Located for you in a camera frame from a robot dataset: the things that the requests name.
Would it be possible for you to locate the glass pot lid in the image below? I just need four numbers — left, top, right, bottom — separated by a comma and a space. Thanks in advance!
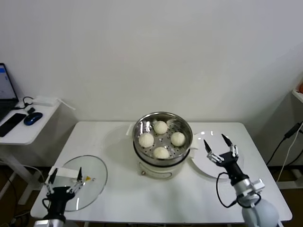
56, 155, 108, 212

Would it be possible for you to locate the black cable with adapter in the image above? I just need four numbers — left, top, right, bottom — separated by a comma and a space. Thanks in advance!
267, 122, 303, 166

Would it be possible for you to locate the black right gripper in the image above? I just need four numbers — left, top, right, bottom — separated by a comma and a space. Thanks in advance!
203, 134, 250, 184

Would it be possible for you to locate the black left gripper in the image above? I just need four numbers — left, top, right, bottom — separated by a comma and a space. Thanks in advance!
42, 167, 84, 220

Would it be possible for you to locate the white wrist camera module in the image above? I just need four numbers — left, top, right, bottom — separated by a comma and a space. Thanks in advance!
251, 179, 265, 190

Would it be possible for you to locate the black laptop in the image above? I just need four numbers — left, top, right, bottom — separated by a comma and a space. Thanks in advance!
0, 62, 20, 122

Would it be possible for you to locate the white rectangular adapter box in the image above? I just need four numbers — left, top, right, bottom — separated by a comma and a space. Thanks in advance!
32, 95, 58, 106

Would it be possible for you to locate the white steamed baozi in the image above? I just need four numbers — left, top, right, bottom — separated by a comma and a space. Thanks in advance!
139, 132, 154, 148
153, 146, 170, 159
170, 131, 186, 146
153, 120, 169, 134

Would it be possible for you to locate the blue computer mouse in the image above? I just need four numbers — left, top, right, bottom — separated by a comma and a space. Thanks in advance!
23, 112, 44, 125

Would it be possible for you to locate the stainless steel steamer basket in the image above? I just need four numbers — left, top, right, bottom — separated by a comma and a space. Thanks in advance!
127, 111, 199, 164

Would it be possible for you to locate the black looped cable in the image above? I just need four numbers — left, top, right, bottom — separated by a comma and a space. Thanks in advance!
13, 96, 34, 111

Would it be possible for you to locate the white round plate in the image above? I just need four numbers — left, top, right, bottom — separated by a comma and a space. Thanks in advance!
189, 131, 245, 182

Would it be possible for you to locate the black smartphone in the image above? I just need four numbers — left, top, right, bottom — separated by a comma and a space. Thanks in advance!
0, 113, 27, 137

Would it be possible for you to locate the white hanging cable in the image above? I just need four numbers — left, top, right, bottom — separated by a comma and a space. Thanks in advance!
278, 122, 303, 183

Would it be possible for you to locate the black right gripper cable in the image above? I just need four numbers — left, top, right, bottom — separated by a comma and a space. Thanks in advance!
216, 172, 239, 209

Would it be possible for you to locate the white electric cooker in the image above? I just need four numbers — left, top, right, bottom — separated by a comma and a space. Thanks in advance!
127, 124, 199, 182

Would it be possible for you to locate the white floor cable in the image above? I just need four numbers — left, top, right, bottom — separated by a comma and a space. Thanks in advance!
22, 165, 47, 184

